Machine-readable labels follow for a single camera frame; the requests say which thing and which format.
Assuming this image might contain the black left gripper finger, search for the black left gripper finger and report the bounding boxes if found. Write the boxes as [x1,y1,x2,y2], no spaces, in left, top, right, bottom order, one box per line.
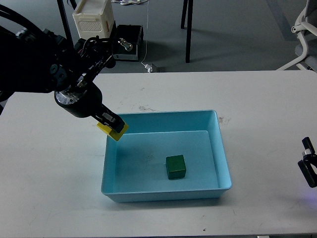
[101,105,125,132]
[93,114,111,128]

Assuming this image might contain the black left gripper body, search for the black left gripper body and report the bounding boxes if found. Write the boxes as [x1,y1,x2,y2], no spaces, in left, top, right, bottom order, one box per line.
[54,83,109,118]

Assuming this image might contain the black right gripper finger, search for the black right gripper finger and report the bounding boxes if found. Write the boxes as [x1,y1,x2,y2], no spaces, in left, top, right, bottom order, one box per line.
[298,154,317,188]
[302,137,315,156]

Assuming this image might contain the yellow wooden cube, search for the yellow wooden cube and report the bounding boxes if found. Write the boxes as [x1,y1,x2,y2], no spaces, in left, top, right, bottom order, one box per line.
[97,122,129,141]

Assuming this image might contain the green wooden cube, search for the green wooden cube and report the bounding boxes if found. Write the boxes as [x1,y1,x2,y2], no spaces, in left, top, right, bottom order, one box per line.
[165,155,187,180]

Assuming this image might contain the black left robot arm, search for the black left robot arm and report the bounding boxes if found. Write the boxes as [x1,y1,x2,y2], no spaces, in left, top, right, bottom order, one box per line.
[0,5,131,134]

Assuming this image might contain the white power adapter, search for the white power adapter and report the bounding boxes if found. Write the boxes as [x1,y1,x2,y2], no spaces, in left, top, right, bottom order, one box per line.
[144,64,160,73]

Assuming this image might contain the light blue plastic tray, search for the light blue plastic tray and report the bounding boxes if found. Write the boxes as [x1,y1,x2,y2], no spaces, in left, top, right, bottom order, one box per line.
[101,110,232,202]

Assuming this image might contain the black open bin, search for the black open bin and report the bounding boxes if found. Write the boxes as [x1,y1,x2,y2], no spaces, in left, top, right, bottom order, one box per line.
[112,25,144,61]

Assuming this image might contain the white plastic crate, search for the white plastic crate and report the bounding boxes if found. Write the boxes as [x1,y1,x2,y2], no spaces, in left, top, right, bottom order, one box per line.
[72,0,114,40]

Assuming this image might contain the black table leg left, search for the black table leg left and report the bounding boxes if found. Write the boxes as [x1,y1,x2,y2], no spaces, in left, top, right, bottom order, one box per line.
[57,0,73,47]

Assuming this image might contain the white office chair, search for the white office chair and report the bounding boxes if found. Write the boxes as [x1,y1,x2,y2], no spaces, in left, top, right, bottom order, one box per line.
[278,0,317,72]

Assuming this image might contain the black table legs right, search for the black table legs right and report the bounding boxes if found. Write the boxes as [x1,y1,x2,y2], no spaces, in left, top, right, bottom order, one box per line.
[180,0,194,63]

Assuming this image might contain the white hanging cable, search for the white hanging cable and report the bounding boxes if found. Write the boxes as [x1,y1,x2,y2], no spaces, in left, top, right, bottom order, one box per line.
[141,0,150,65]

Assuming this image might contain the white cables on floor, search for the white cables on floor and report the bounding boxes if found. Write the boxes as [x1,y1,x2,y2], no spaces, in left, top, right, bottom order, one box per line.
[111,0,149,6]

